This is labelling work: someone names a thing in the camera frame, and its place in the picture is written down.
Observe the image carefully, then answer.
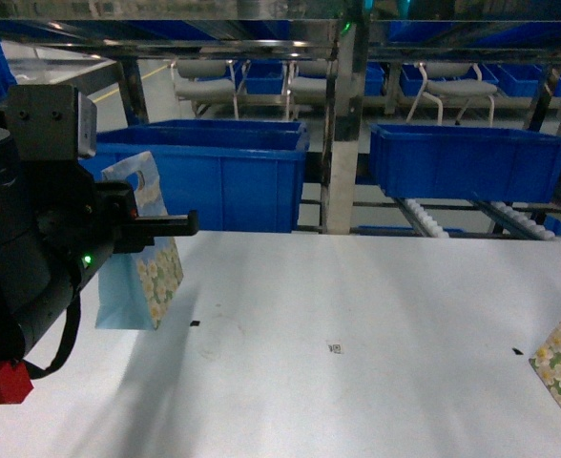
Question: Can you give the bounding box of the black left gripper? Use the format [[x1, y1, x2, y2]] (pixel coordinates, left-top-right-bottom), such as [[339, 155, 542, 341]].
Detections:
[[73, 180, 198, 286]]

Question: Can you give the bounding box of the floral gift bag light blue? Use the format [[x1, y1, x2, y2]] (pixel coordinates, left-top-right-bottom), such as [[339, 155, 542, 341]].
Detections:
[[95, 151, 183, 330]]

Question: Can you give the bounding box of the blue bin behind table left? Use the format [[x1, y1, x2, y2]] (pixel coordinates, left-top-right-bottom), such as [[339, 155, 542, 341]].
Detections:
[[81, 119, 310, 233]]

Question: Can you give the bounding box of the blue bin behind table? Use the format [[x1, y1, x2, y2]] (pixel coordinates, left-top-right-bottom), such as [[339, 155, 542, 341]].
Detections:
[[81, 119, 310, 233], [368, 124, 561, 203]]

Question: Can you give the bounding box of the white table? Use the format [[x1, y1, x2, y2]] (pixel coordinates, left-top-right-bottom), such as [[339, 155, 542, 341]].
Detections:
[[0, 232, 561, 457]]

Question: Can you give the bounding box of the small qr code sticker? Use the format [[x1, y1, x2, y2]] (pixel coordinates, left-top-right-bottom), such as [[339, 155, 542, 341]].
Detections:
[[327, 343, 343, 354]]

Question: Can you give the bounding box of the stainless steel rack upright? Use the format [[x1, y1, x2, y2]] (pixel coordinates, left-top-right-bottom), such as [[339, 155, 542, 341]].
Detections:
[[322, 18, 369, 235]]

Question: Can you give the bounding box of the blue bin behind table right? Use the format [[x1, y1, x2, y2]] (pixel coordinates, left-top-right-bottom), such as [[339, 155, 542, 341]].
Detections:
[[368, 124, 561, 203]]

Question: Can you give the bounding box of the grey office chair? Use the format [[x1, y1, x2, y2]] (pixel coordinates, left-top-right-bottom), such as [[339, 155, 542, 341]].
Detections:
[[405, 61, 498, 127]]

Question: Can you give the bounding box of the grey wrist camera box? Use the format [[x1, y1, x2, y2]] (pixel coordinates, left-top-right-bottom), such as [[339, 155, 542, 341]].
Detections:
[[5, 85, 97, 161]]

